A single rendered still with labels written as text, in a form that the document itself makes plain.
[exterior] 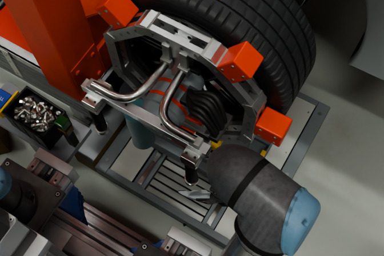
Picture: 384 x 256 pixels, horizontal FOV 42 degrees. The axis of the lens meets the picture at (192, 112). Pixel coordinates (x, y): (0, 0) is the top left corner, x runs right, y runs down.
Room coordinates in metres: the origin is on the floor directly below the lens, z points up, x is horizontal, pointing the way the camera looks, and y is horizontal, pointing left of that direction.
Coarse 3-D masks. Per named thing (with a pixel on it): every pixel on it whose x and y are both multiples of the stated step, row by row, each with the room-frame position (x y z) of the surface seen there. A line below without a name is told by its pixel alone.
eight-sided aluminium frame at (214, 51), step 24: (144, 24) 0.83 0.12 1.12; (168, 24) 0.83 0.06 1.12; (120, 48) 0.95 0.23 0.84; (192, 48) 0.75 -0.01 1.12; (216, 48) 0.75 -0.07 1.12; (120, 72) 0.90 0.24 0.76; (216, 72) 0.70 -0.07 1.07; (144, 96) 0.86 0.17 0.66; (240, 96) 0.66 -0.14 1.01; (264, 96) 0.68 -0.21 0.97
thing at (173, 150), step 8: (256, 136) 0.90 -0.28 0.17; (160, 144) 0.89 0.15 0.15; (168, 144) 0.88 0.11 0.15; (256, 144) 0.87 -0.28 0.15; (264, 144) 0.87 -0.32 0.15; (272, 144) 0.88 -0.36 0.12; (168, 152) 0.85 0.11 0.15; (176, 152) 0.84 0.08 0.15; (264, 152) 0.82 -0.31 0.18; (176, 160) 0.82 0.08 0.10; (200, 168) 0.76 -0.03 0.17
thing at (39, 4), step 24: (24, 0) 0.94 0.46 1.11; (48, 0) 0.95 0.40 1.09; (72, 0) 1.02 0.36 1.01; (24, 24) 0.97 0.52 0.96; (48, 24) 0.92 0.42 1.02; (72, 24) 0.99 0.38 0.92; (48, 48) 0.94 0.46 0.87; (72, 48) 0.96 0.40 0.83; (96, 48) 1.04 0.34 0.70; (48, 72) 0.98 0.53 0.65; (72, 72) 0.92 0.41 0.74; (96, 72) 1.01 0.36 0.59; (72, 96) 0.94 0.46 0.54
